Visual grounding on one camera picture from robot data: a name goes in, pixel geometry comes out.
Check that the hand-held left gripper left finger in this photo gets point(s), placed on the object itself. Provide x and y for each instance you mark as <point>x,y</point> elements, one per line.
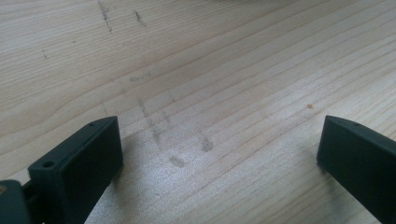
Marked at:
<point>79,168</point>

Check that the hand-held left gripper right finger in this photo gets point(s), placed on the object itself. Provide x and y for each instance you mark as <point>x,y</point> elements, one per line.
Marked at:
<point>361,161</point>

